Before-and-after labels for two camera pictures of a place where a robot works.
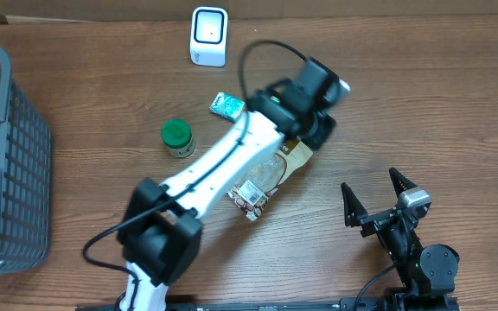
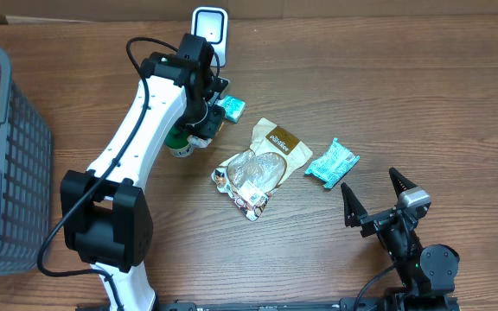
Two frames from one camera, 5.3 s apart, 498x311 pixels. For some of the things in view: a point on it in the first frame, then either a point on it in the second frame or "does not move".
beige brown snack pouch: x=250 y=193 does not move
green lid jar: x=177 y=135 does not move
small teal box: x=227 y=106 does not move
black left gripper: x=322 y=133 -> x=208 y=127
